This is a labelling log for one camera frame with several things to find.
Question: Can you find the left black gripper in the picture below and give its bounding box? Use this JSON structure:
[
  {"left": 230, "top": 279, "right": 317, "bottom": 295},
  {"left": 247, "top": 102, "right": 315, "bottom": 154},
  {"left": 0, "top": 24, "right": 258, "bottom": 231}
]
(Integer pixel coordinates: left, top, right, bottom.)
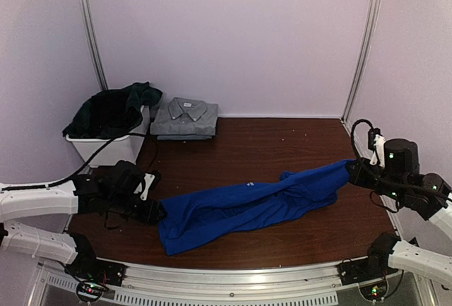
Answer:
[{"left": 108, "top": 194, "right": 167, "bottom": 227}]

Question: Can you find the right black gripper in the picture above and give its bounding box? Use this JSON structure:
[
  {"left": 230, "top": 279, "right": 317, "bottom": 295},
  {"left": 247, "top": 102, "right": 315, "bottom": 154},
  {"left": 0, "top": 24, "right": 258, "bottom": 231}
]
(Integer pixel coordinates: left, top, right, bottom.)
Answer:
[{"left": 346, "top": 158, "right": 406, "bottom": 204}]

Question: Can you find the blue t-shirt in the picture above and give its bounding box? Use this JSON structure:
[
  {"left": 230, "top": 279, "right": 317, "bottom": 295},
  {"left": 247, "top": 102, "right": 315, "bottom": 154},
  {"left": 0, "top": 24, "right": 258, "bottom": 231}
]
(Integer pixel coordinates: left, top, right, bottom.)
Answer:
[{"left": 158, "top": 160, "right": 350, "bottom": 256}]

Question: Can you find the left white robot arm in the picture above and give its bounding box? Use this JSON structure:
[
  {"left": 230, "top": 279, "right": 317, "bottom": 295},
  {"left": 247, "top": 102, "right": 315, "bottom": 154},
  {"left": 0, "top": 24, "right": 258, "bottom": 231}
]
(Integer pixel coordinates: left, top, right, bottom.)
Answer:
[{"left": 1, "top": 160, "right": 167, "bottom": 281}]

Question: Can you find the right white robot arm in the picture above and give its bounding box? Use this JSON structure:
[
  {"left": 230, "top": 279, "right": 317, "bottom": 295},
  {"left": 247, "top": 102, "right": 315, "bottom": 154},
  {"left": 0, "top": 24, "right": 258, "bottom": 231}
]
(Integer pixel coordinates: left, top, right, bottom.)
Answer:
[{"left": 345, "top": 139, "right": 451, "bottom": 289}]

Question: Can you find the white plastic laundry bin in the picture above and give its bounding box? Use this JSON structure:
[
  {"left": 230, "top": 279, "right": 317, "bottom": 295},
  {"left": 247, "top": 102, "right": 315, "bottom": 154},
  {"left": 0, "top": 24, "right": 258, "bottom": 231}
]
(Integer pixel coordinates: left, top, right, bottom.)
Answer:
[{"left": 65, "top": 106, "right": 150, "bottom": 168}]

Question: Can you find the dark green plaid shirt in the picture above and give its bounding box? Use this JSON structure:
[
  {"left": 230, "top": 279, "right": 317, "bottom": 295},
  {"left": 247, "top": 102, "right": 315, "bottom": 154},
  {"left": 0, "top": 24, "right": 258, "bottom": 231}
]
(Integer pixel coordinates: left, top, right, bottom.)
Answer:
[{"left": 62, "top": 82, "right": 162, "bottom": 139}]

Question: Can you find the folded grey button shirt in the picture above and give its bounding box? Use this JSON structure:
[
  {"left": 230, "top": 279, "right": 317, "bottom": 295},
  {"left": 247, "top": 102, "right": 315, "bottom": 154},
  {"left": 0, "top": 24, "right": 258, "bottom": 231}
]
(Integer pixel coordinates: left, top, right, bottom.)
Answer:
[{"left": 150, "top": 97, "right": 219, "bottom": 141}]

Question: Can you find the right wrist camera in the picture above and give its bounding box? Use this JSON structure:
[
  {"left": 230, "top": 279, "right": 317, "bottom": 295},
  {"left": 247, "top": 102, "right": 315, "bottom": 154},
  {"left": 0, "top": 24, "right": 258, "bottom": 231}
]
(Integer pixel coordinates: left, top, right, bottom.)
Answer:
[{"left": 367, "top": 128, "right": 386, "bottom": 168}]

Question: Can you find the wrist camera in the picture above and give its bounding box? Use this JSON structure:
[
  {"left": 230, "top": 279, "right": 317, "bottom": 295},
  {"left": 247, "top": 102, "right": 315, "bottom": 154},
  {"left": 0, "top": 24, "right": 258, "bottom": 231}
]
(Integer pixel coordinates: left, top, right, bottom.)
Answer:
[
  {"left": 134, "top": 170, "right": 162, "bottom": 201},
  {"left": 367, "top": 128, "right": 386, "bottom": 168}
]

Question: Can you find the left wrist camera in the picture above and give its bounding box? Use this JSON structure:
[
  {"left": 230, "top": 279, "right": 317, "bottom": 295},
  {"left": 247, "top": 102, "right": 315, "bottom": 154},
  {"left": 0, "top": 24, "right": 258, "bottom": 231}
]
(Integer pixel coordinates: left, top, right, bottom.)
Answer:
[{"left": 134, "top": 170, "right": 162, "bottom": 201}]

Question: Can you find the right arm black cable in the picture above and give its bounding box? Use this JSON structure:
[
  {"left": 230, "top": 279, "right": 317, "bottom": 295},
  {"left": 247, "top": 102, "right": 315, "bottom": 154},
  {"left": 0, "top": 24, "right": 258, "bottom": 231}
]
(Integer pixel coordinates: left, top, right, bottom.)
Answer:
[{"left": 350, "top": 119, "right": 379, "bottom": 169}]

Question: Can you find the front aluminium rail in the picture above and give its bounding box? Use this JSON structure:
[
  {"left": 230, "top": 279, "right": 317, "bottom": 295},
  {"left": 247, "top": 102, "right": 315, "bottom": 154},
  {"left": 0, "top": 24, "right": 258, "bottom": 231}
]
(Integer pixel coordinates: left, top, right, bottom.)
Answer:
[{"left": 35, "top": 245, "right": 432, "bottom": 306}]

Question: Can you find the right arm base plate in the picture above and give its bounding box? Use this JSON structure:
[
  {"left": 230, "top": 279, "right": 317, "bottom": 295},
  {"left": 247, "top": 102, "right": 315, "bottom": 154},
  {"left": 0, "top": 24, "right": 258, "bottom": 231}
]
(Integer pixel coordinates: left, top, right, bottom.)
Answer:
[{"left": 336, "top": 257, "right": 398, "bottom": 286}]

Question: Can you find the right aluminium frame post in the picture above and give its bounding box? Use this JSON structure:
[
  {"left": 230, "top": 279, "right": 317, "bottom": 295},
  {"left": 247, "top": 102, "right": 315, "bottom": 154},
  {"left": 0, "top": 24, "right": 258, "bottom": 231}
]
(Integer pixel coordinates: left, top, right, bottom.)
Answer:
[{"left": 341, "top": 0, "right": 381, "bottom": 125}]

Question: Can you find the aluminium frame post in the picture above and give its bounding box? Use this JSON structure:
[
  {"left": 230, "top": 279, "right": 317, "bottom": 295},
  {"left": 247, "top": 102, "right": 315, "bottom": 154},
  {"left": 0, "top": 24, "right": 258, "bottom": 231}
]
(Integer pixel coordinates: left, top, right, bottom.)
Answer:
[
  {"left": 79, "top": 0, "right": 109, "bottom": 90},
  {"left": 341, "top": 0, "right": 381, "bottom": 125}
]

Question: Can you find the left aluminium frame post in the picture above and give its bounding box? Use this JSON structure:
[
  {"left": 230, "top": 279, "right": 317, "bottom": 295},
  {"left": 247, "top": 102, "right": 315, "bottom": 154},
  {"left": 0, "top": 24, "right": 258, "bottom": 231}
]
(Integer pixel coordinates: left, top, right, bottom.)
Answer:
[{"left": 79, "top": 0, "right": 109, "bottom": 90}]

